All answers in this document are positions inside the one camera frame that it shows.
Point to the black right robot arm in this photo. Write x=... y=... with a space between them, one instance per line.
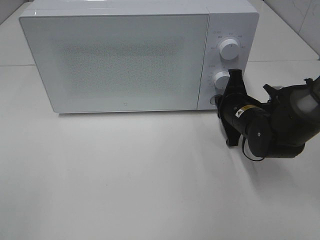
x=278 y=128

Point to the white timer knob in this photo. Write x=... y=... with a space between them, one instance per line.
x=221 y=79

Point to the white microwave oven body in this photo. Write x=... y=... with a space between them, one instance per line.
x=226 y=18

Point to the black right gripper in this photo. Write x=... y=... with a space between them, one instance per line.
x=236 y=111

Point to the upper white power knob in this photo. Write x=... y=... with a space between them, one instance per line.
x=229 y=48

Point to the white microwave door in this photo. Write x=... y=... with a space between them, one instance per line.
x=96 y=64

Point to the round white door button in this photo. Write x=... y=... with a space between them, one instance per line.
x=213 y=100

